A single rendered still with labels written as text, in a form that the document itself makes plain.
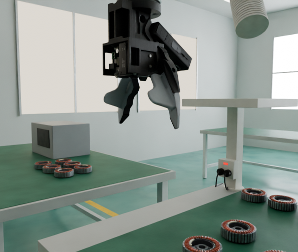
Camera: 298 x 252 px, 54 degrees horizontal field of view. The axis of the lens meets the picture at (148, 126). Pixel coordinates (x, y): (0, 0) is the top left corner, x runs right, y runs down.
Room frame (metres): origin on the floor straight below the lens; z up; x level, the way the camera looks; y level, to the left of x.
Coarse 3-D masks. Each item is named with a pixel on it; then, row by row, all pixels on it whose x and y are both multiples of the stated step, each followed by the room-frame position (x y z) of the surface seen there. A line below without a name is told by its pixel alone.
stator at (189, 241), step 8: (184, 240) 0.83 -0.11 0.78; (192, 240) 0.83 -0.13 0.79; (200, 240) 0.84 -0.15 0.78; (208, 240) 0.83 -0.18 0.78; (216, 240) 0.82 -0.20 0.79; (184, 248) 0.79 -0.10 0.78; (192, 248) 0.78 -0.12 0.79; (200, 248) 0.79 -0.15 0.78; (208, 248) 0.82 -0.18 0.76; (216, 248) 0.77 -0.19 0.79
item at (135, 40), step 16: (128, 0) 0.46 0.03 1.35; (144, 0) 0.46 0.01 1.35; (112, 16) 0.48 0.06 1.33; (128, 16) 0.46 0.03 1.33; (144, 16) 0.49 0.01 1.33; (112, 32) 0.48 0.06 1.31; (128, 32) 0.46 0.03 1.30; (144, 32) 0.48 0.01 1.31; (112, 48) 0.50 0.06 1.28; (128, 48) 0.44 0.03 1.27; (144, 48) 0.46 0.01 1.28; (160, 48) 0.48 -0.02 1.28; (112, 64) 0.48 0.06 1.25; (128, 64) 0.44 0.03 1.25; (144, 64) 0.46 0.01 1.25; (144, 80) 0.52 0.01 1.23
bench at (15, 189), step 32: (0, 160) 2.14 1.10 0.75; (32, 160) 2.14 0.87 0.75; (96, 160) 2.14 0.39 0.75; (128, 160) 2.14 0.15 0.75; (0, 192) 1.38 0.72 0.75; (32, 192) 1.38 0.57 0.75; (64, 192) 1.38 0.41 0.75; (96, 192) 1.45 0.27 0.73; (160, 192) 1.81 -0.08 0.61; (0, 224) 1.18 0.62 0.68
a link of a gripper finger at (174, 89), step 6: (162, 54) 0.48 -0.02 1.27; (162, 60) 0.47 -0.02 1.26; (168, 60) 0.47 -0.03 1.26; (162, 66) 0.47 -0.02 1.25; (168, 66) 0.46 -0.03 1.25; (174, 66) 0.47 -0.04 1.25; (162, 72) 0.47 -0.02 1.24; (168, 72) 0.46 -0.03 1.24; (174, 72) 0.46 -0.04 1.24; (168, 78) 0.46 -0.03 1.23; (174, 78) 0.46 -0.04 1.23; (174, 84) 0.46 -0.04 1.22; (174, 90) 0.46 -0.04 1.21
